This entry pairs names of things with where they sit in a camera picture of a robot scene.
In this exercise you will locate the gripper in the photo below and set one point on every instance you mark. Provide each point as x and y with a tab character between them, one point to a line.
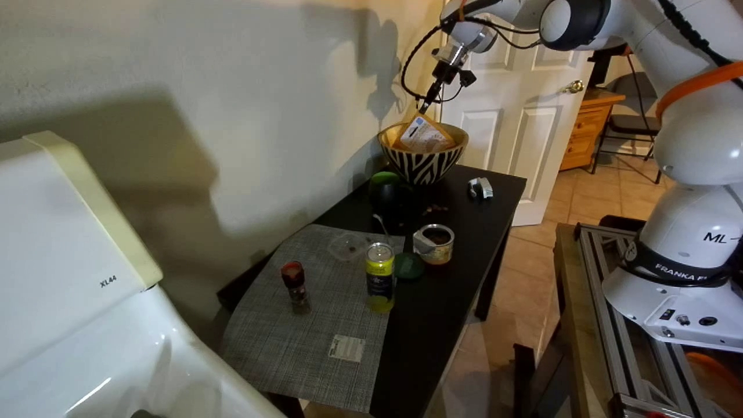
446	72

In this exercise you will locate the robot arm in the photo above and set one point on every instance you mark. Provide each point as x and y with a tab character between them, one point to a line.
691	145

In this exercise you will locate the orange bag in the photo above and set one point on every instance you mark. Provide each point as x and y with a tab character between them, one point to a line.
424	136

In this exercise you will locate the zebra striped bowl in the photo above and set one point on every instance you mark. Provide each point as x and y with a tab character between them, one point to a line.
422	165

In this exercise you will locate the white panel door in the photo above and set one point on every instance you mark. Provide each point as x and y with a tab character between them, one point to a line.
522	139

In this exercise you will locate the small white clip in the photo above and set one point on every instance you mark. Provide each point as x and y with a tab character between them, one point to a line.
480	188

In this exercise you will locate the brass door knob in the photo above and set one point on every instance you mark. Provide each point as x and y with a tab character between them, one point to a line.
574	87

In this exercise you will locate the dark green round container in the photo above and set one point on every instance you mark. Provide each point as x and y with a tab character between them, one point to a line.
386	188

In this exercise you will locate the wooden drawer chest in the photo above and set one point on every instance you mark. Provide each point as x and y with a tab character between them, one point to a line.
586	128

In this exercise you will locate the open tin can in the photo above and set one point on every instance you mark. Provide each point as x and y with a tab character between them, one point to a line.
434	247

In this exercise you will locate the black folding chair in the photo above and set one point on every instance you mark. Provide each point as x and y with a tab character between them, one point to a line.
630	122

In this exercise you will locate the dark green lid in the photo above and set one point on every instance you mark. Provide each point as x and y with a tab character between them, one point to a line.
409	266

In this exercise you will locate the clear plastic lid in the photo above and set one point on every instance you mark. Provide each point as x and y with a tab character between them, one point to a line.
347	247

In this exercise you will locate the yellow drink can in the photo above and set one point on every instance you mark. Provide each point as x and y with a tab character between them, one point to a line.
380	278

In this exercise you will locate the red capped spice bottle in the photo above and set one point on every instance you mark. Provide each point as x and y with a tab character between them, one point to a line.
296	284

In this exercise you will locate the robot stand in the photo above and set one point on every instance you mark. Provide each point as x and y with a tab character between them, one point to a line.
603	302

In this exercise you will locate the grey woven placemat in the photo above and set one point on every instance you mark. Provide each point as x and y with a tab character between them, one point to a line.
302	337

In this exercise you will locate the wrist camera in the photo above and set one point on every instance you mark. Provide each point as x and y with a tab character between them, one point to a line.
467	78

